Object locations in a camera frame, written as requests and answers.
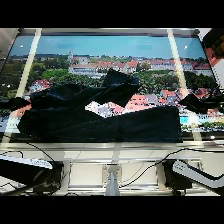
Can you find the blue jeans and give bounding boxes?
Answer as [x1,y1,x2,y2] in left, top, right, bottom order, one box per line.
[17,68,184,143]

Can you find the silver frame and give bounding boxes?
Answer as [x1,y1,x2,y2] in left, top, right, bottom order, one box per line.
[0,139,224,197]

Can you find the black cable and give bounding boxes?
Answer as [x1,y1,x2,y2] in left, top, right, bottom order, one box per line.
[118,146,224,188]
[0,149,25,160]
[19,141,59,165]

